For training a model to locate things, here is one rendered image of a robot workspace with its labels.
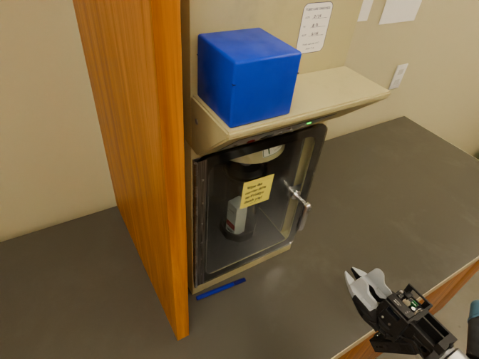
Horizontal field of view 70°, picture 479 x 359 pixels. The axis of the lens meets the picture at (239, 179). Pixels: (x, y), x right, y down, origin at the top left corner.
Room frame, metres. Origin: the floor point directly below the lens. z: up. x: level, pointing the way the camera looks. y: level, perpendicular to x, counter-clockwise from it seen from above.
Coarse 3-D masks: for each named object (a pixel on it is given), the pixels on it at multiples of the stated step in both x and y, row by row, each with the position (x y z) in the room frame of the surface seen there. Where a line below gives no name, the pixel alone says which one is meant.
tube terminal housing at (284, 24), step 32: (192, 0) 0.46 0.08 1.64; (224, 0) 0.49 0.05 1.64; (256, 0) 0.52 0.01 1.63; (288, 0) 0.55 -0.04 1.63; (320, 0) 0.59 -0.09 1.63; (352, 0) 0.63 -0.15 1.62; (192, 32) 0.46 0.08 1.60; (288, 32) 0.56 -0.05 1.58; (352, 32) 0.64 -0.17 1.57; (192, 64) 0.46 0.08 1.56; (320, 64) 0.61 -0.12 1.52; (192, 224) 0.46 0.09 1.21; (192, 256) 0.46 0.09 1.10; (192, 288) 0.46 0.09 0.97
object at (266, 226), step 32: (320, 128) 0.61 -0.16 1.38; (224, 160) 0.48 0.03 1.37; (256, 160) 0.53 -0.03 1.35; (288, 160) 0.57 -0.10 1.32; (224, 192) 0.49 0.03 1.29; (288, 192) 0.59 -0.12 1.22; (224, 224) 0.49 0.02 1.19; (256, 224) 0.54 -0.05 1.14; (288, 224) 0.60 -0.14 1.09; (224, 256) 0.50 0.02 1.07; (256, 256) 0.55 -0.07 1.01
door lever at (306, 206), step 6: (294, 192) 0.60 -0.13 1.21; (300, 192) 0.61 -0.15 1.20; (294, 198) 0.60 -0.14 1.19; (300, 198) 0.59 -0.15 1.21; (306, 204) 0.56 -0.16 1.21; (306, 210) 0.56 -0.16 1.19; (300, 216) 0.57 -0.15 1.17; (306, 216) 0.56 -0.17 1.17; (300, 222) 0.56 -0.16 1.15; (300, 228) 0.56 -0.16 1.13
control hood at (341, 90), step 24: (312, 72) 0.59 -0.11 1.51; (336, 72) 0.60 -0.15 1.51; (192, 96) 0.46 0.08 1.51; (312, 96) 0.50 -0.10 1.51; (336, 96) 0.51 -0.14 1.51; (360, 96) 0.52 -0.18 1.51; (384, 96) 0.54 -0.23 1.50; (192, 120) 0.45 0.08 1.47; (216, 120) 0.40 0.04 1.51; (264, 120) 0.41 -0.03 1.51; (288, 120) 0.42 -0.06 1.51; (192, 144) 0.45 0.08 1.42; (216, 144) 0.39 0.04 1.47
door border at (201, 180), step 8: (200, 168) 0.46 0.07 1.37; (200, 176) 0.46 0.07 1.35; (200, 184) 0.46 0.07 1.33; (200, 192) 0.46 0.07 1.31; (200, 200) 0.46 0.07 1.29; (200, 208) 0.46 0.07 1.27; (200, 216) 0.46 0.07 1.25; (200, 224) 0.46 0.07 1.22; (200, 232) 0.46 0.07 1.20; (200, 240) 0.46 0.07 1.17; (200, 248) 0.46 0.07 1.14; (200, 256) 0.46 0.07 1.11; (200, 264) 0.46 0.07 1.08; (200, 272) 0.46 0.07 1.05; (200, 280) 0.46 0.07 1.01
